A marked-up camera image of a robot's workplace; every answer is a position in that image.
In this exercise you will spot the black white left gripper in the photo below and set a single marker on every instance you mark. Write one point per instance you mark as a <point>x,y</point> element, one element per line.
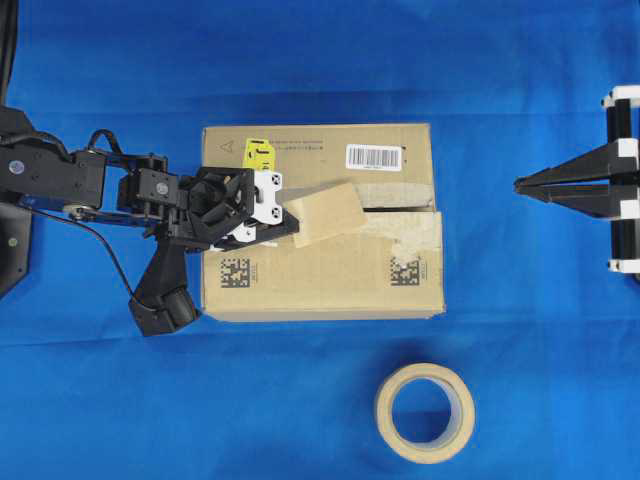
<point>226,209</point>

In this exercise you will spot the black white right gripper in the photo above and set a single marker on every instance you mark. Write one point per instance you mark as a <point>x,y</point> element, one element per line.
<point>596,200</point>

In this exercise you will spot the brown cardboard box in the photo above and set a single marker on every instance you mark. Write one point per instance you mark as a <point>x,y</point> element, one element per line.
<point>370,240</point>

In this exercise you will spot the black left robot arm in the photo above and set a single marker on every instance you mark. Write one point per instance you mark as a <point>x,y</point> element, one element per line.
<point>98,184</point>

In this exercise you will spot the beige masking tape roll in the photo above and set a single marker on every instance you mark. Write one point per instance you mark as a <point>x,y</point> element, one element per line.
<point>460,426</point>

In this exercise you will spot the black wrist camera on left gripper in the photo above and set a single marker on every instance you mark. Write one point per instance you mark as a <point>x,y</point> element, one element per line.
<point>161,303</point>

